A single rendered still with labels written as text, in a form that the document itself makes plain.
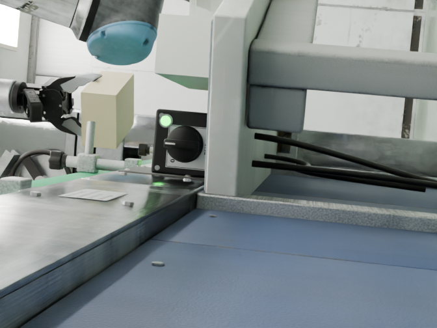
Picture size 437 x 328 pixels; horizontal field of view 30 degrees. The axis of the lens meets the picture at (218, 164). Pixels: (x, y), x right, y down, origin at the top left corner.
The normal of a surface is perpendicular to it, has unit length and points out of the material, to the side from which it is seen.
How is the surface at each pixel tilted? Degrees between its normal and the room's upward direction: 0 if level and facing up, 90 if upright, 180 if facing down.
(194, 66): 90
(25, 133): 90
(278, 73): 90
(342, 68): 90
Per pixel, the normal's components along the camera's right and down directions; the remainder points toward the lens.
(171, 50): -0.11, 0.02
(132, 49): -0.03, 0.91
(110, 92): 0.04, -0.92
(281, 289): 0.09, -0.99
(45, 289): 0.99, 0.10
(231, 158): -0.14, 0.39
